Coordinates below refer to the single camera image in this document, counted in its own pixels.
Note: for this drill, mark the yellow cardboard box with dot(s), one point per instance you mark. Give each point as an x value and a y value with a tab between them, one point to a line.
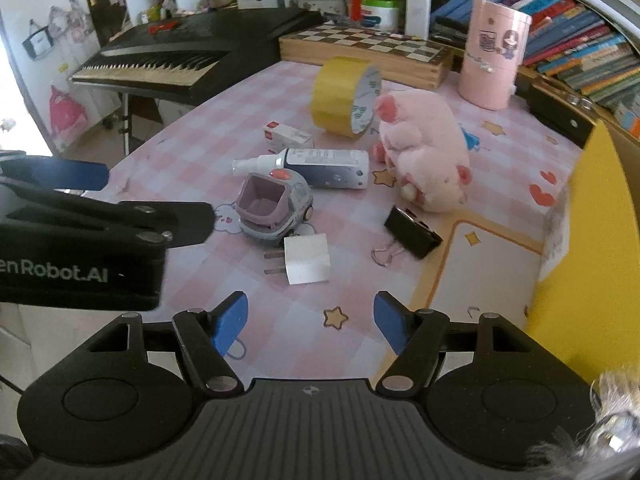
585	306

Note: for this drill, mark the yellow tape roll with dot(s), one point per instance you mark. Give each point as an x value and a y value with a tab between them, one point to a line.
344	95

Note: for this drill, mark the black electronic keyboard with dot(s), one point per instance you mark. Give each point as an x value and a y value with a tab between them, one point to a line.
188	60

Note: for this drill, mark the pink checkered tablecloth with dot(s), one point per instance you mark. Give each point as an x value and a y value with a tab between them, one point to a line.
285	336

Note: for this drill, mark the white staples box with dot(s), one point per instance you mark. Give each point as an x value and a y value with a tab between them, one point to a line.
281	137

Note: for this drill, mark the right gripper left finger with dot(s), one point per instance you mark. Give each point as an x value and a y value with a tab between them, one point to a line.
204	339

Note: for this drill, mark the grey purple toy car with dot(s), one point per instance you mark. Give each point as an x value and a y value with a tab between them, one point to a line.
272	206

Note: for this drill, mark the white spray bottle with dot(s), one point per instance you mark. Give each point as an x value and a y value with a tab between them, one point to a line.
340	169

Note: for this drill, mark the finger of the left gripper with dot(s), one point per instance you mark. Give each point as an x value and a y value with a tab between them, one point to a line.
44	215
60	174

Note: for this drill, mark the pink plush pig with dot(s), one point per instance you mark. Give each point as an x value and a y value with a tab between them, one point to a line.
422	145

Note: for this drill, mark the pink cylindrical canister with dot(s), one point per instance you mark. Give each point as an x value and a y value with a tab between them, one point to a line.
494	51

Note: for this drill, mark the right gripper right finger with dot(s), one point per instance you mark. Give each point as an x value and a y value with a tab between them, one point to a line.
415	337

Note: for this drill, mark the wooden chess board box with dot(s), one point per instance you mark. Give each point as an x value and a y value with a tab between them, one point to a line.
414	62

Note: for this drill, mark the blue plastic bag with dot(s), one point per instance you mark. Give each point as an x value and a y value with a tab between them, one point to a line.
472	141

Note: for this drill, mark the white power plug adapter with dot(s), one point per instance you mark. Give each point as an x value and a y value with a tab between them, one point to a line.
306	259

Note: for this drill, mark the white green lidded jar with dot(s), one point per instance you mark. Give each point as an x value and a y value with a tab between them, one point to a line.
381	15

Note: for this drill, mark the black binder clip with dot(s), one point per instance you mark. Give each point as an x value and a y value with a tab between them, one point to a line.
409	234

